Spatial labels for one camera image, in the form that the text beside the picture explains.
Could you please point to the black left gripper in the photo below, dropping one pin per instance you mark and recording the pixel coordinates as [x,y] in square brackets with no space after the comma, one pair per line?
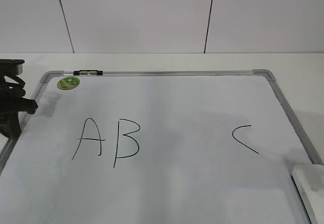
[12,102]

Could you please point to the white board eraser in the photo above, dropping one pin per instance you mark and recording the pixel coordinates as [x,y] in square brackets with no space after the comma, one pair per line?
[308,179]

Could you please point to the round green magnet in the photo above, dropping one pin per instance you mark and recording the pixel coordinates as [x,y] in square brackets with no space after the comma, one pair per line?
[68,83]

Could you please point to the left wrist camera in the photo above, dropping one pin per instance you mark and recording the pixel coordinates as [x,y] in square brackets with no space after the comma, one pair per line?
[12,66]

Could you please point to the white board with aluminium frame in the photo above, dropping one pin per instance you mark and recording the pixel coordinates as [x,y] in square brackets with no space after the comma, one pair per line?
[157,147]

